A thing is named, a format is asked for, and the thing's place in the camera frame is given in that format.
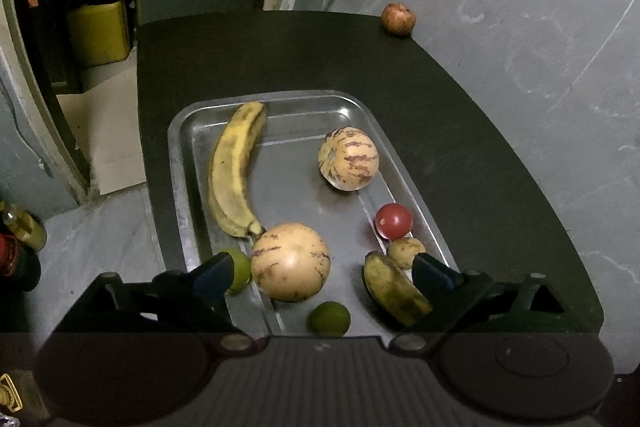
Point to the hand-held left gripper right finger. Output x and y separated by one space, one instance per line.
434 274

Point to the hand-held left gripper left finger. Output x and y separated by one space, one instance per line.
215 277

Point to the green grape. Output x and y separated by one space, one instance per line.
241 269
328 318

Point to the small brown round fruit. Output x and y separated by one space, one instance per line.
404 252

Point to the short dark-tipped banana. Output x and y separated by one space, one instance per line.
392 289

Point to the red tomato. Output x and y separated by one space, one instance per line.
394 221

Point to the pale striped melon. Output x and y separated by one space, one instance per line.
291 263

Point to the long yellow banana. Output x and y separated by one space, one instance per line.
232 167

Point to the heavily striped melon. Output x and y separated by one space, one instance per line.
349 158

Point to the metal tray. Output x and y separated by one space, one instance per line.
295 157

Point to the yellowish glass bottle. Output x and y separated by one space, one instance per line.
25 227

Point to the dark red-capped bottle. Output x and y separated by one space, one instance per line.
17 264

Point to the red apple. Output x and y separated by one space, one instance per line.
398 20

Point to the yellow container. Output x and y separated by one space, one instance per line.
99 32

